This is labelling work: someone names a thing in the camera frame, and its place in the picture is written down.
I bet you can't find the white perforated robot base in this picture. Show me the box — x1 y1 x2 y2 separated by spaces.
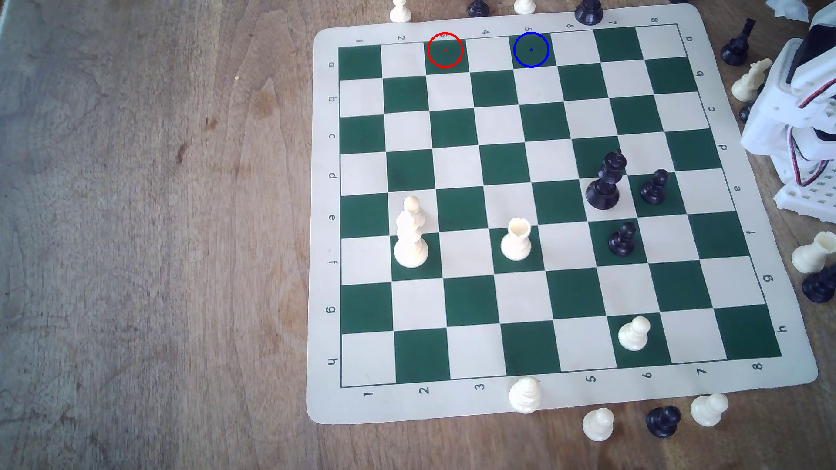
774 175 836 213

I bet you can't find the white chess king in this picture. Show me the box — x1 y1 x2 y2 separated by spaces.
392 195 430 269

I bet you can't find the green and white chess mat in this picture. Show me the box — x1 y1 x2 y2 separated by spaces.
306 3 819 425

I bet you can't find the white chess rook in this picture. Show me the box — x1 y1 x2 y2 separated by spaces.
500 217 533 262
792 231 836 274

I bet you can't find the black chess king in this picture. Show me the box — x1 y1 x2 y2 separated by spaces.
586 149 628 210

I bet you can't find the black chess pawn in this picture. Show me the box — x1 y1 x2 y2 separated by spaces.
608 222 637 257
646 405 682 439
640 169 670 205

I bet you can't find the white chess knight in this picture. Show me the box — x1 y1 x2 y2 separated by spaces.
731 59 773 103

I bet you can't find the black chess bishop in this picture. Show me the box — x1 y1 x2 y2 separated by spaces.
721 17 757 66

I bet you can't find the red and black wire bundle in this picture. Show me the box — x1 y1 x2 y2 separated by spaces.
789 81 836 188

